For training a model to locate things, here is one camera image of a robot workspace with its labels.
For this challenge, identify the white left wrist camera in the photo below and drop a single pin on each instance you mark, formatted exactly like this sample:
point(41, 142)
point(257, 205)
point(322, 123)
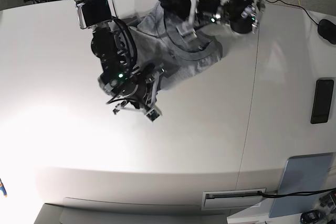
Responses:
point(187, 32)

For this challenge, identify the blue-grey tablet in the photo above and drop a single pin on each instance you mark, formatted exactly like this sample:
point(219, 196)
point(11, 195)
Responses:
point(302, 173)

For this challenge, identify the black smartphone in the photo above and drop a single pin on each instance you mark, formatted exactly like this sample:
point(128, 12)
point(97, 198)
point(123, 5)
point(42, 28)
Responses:
point(322, 101)

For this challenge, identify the black computer mouse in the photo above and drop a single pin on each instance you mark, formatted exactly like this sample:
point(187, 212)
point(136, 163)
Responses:
point(326, 29)

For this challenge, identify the grey T-shirt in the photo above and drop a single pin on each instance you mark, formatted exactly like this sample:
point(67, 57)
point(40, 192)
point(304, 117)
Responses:
point(158, 42)

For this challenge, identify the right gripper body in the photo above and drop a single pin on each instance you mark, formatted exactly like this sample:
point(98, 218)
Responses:
point(135, 91)

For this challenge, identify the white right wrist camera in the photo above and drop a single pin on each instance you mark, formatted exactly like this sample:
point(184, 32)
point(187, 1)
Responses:
point(153, 113)

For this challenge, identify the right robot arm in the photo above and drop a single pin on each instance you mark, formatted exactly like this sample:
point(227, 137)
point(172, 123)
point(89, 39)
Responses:
point(112, 41)

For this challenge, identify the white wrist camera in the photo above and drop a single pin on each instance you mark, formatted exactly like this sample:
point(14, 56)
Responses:
point(187, 32)
point(153, 113)

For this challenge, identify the blue orange tool handle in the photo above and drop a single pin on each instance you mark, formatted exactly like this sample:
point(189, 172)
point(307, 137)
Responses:
point(2, 189)

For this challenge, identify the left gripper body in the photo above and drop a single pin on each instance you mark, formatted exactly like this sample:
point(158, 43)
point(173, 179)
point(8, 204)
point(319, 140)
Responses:
point(204, 12)

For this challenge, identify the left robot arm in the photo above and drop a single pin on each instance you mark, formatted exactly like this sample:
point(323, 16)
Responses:
point(243, 16)

